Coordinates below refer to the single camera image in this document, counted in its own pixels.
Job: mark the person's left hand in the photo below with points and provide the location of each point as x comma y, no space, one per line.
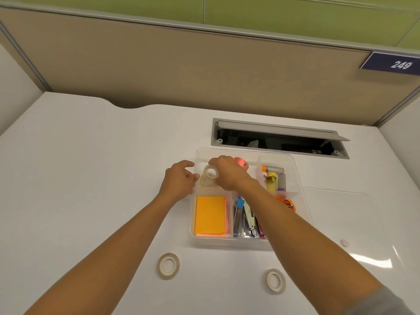
175,180

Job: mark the person's left forearm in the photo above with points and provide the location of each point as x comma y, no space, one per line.
105,252

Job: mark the white tape roll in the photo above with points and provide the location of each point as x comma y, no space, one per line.
275,281
168,266

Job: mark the clear plastic organizer tray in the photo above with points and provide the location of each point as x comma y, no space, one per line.
297,180

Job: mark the pink sticky note pad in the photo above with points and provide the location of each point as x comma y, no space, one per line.
213,236

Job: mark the blue capped tool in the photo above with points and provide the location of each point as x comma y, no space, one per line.
240,204

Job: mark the dark blue number sign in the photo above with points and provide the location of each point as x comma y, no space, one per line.
390,63

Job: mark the silver stapler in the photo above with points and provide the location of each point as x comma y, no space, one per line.
250,223

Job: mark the orange tape dispenser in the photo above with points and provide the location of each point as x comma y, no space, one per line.
286,203

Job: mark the person's right forearm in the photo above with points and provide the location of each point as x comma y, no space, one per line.
305,246

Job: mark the clear adhesive tape roll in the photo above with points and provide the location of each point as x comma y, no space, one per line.
210,174

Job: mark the yellow glue stick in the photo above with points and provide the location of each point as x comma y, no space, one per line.
271,182

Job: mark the small pink round eraser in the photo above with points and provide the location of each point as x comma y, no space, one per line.
345,242

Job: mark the orange sticky note pad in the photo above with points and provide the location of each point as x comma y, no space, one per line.
210,214

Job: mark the person's right fingers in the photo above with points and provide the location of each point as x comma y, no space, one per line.
216,165

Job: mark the person's right hand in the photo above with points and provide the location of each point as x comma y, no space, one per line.
231,173

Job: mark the grey sleeve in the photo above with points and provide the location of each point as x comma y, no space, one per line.
384,303

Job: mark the person's left thumb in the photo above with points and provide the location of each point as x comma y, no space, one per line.
194,177

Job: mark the beige cubicle partition panel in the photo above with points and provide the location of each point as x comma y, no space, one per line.
197,72

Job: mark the pink tape roll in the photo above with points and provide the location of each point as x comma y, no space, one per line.
242,164

